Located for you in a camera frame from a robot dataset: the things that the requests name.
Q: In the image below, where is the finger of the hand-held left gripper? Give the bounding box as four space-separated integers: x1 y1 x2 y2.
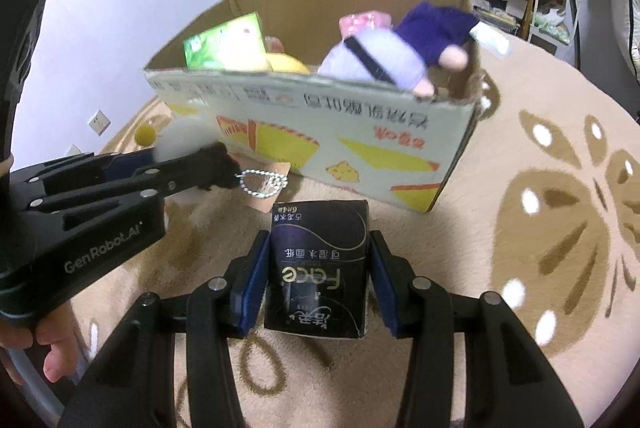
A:
27 142 241 214
10 149 162 190

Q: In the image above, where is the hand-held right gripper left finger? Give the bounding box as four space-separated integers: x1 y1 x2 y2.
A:
57 230 273 428

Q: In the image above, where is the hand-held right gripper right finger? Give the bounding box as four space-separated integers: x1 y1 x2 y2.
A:
369 230 586 428

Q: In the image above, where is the white pompom keychain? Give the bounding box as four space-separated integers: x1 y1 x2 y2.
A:
134 115 292 213

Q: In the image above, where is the black tissue pack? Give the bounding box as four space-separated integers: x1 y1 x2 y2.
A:
263 200 371 339

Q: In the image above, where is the green tissue pack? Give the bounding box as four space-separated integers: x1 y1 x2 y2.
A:
182 12 268 71

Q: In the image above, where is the yellow plush with keyring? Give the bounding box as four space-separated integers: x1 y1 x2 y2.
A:
265 52 311 75

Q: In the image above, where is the printed cardboard box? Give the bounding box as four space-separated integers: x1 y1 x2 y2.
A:
142 0 488 215

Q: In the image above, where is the purple plush doll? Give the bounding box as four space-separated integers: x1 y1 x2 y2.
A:
317 0 483 98

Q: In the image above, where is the pink tissue pack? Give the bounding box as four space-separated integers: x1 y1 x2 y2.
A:
338 10 393 40

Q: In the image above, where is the person's left hand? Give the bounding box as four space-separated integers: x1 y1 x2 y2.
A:
0 308 83 384

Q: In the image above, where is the beige patterned rug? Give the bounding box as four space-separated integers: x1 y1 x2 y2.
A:
65 0 640 428

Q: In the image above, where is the white rectangular tag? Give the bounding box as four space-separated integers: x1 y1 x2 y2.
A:
470 22 513 58

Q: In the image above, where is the pale green bundle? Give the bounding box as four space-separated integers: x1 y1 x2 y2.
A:
532 5 571 44

